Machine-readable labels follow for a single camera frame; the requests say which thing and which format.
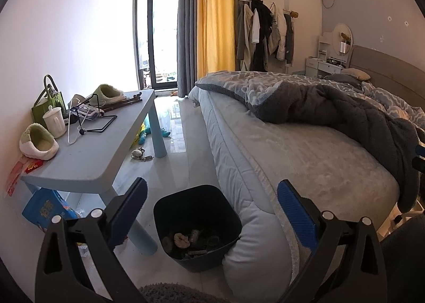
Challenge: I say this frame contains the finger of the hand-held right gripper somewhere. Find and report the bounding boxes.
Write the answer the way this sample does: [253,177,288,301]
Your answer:
[413,144,425,172]

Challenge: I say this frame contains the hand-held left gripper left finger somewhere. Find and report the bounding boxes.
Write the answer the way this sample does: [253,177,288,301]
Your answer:
[35,177,148,303]

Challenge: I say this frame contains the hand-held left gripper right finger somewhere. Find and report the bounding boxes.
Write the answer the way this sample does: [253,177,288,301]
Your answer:
[277,180,388,303]

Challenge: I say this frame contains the black trash bin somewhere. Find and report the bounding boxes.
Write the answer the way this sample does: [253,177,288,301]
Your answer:
[153,184,243,273]

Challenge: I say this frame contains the grey bed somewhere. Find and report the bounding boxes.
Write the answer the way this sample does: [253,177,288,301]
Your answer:
[189,71,412,303]

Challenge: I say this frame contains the grey fleece blanket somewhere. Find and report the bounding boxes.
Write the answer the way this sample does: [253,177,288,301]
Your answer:
[196,72,422,212]

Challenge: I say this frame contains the light blue table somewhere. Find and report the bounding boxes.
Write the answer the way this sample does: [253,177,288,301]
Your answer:
[20,89,167,255]

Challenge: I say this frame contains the yellow plastic bag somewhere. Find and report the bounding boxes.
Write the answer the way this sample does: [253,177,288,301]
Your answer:
[133,122,147,148]

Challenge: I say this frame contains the blue printed packet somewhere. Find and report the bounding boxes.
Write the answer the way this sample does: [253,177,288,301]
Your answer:
[22,188,82,234]

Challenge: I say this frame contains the blue plush toy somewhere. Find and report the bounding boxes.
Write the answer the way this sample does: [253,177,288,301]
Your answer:
[139,123,171,145]

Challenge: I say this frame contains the grey headboard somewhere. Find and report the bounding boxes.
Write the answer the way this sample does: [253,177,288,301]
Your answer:
[348,45,425,111]

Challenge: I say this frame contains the grey fuzzy cloth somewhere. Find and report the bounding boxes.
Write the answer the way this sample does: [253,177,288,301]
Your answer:
[138,283,233,303]

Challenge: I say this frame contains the beige pillow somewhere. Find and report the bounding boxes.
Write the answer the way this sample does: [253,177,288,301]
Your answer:
[340,68,371,81]

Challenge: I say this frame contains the red packet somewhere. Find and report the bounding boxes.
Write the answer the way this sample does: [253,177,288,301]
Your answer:
[6,155,45,197]

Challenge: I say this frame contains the clear plastic packet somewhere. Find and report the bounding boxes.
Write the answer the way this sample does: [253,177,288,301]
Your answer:
[74,106,101,122]

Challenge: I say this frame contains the grey pillow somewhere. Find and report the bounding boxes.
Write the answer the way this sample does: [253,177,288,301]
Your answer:
[324,73,361,86]

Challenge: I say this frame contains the dark clothing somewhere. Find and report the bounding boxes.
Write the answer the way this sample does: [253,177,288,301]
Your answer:
[380,215,425,303]

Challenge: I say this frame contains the dark wooden sticks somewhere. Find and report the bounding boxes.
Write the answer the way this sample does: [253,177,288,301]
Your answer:
[100,92,143,113]

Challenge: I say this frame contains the green fluffy slipper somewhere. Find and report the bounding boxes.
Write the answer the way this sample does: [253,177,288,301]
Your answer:
[19,123,60,161]
[92,83,125,105]

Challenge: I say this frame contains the white lidded mug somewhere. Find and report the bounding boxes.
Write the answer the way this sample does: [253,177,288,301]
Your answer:
[43,106,66,139]

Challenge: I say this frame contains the blue white patterned duvet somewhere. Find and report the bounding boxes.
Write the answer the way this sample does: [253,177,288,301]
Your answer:
[196,71,425,121]

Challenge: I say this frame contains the green tote bag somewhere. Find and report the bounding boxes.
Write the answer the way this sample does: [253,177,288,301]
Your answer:
[31,74,67,121]

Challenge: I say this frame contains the white vanity table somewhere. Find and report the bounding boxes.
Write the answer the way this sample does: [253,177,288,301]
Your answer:
[305,35,347,79]

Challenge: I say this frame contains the round mirror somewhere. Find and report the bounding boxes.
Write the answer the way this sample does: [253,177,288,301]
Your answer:
[333,23,353,56]

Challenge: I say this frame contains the grey vest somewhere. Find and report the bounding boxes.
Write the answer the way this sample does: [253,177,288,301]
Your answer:
[284,13,295,65]

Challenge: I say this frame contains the white jacket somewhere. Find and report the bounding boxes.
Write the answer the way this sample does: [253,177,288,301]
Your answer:
[274,8,287,61]

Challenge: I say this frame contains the beige coat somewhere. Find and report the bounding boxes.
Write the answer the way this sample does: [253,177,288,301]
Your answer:
[236,4,253,71]

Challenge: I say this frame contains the glass balcony door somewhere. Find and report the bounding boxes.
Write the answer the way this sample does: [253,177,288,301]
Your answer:
[134,0,181,91]

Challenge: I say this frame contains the white shirt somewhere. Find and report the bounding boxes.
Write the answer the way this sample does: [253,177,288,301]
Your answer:
[250,8,261,43]

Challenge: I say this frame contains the black coat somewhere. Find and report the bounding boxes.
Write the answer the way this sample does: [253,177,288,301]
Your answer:
[250,0,274,72]

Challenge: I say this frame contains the yellow curtain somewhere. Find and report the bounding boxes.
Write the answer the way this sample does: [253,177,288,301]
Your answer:
[197,0,236,75]

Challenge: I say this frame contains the white clothes rack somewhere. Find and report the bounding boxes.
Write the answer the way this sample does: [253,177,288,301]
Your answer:
[239,0,296,16]

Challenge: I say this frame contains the black wire rack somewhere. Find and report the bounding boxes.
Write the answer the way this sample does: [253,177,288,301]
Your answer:
[68,94,118,136]

